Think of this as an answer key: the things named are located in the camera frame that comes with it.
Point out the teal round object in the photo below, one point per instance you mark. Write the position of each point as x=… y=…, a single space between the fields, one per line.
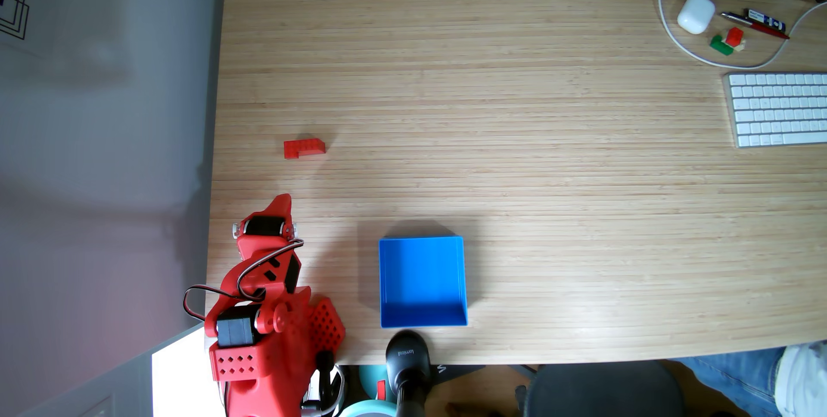
x=371 y=379

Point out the red black pen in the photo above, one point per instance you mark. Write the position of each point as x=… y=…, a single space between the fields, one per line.
x=759 y=27

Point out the white framed window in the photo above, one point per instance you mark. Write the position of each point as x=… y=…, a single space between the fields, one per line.
x=187 y=378

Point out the small red lego piece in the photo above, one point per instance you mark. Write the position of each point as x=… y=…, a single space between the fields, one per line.
x=734 y=36

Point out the small green lego brick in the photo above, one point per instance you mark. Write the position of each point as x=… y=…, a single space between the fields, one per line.
x=720 y=45

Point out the small blue white stick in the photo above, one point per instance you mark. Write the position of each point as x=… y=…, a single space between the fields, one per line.
x=765 y=19

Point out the red lego brick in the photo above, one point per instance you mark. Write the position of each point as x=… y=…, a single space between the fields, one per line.
x=303 y=147

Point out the black table clamp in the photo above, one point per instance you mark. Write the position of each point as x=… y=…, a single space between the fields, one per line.
x=325 y=362

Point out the white keyboard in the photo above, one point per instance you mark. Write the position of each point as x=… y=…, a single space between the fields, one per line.
x=778 y=109

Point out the blue plastic bin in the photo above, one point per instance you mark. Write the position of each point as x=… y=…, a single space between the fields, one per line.
x=423 y=275

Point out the black holder clamp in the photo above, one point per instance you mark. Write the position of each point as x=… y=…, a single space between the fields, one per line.
x=408 y=365

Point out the white fabric item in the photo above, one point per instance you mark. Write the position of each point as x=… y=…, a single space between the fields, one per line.
x=802 y=378

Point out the white earbuds case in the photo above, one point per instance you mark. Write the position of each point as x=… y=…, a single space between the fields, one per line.
x=696 y=14

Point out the blue denim garment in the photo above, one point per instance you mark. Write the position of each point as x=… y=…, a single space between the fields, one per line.
x=743 y=378

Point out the black office chair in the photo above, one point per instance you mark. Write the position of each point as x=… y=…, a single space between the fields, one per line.
x=601 y=391

